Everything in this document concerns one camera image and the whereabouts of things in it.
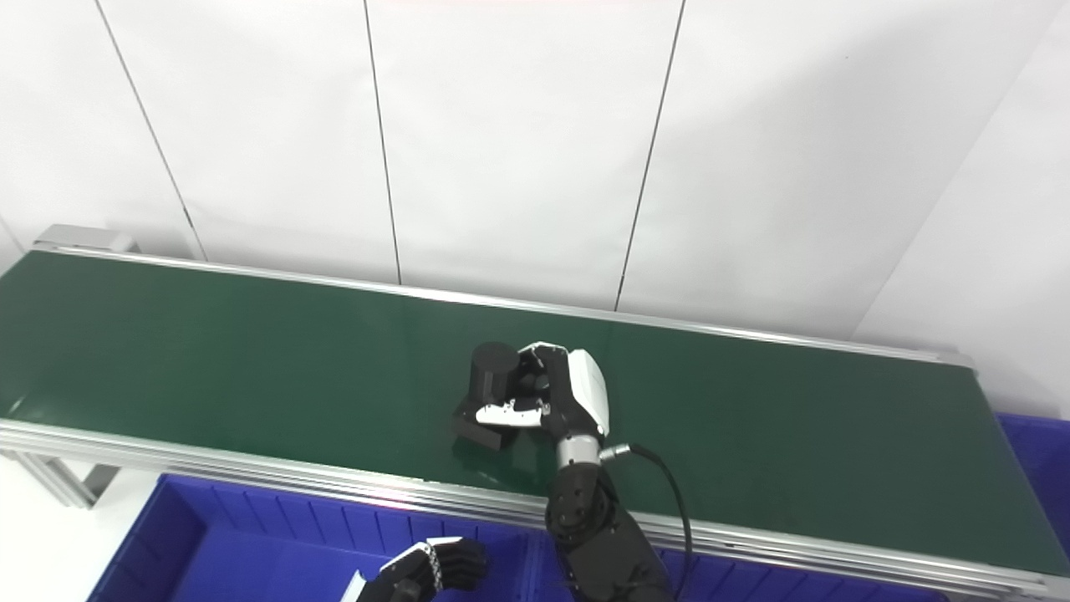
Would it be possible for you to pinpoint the green conveyor belt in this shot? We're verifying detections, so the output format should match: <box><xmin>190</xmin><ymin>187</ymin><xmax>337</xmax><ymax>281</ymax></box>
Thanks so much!
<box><xmin>0</xmin><ymin>241</ymin><xmax>1070</xmax><ymax>602</ymax></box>
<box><xmin>0</xmin><ymin>251</ymin><xmax>1070</xmax><ymax>578</ymax></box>

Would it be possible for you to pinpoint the aluminium conveyor support leg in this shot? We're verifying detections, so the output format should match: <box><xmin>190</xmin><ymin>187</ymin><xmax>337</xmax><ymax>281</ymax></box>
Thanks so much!
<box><xmin>13</xmin><ymin>451</ymin><xmax>123</xmax><ymax>509</ymax></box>

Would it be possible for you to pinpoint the blue plastic bin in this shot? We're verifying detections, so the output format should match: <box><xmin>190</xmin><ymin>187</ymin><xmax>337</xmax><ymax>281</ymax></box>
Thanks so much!
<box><xmin>995</xmin><ymin>411</ymin><xmax>1070</xmax><ymax>557</ymax></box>
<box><xmin>88</xmin><ymin>474</ymin><xmax>536</xmax><ymax>602</ymax></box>
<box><xmin>527</xmin><ymin>535</ymin><xmax>947</xmax><ymax>602</ymax></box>

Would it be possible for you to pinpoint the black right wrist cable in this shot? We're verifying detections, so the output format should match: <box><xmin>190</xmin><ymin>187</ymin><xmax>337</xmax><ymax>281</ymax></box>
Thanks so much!
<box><xmin>600</xmin><ymin>443</ymin><xmax>695</xmax><ymax>599</ymax></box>

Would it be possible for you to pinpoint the white and black right hand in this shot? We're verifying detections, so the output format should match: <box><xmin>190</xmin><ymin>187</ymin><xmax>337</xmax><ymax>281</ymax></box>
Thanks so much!
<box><xmin>475</xmin><ymin>341</ymin><xmax>611</xmax><ymax>444</ymax></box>

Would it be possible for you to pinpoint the black cylinder block part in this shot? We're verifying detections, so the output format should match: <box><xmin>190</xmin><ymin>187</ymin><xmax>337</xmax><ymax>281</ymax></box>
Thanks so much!
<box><xmin>451</xmin><ymin>341</ymin><xmax>544</xmax><ymax>452</ymax></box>

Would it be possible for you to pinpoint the white and black left hand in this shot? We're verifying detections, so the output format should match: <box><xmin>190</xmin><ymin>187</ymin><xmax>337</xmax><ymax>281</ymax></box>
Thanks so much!
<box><xmin>339</xmin><ymin>537</ymin><xmax>490</xmax><ymax>602</ymax></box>

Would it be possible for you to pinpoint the grey conveyor end housing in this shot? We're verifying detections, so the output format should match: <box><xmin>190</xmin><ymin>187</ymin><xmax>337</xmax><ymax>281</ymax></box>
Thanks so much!
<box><xmin>33</xmin><ymin>224</ymin><xmax>140</xmax><ymax>253</ymax></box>

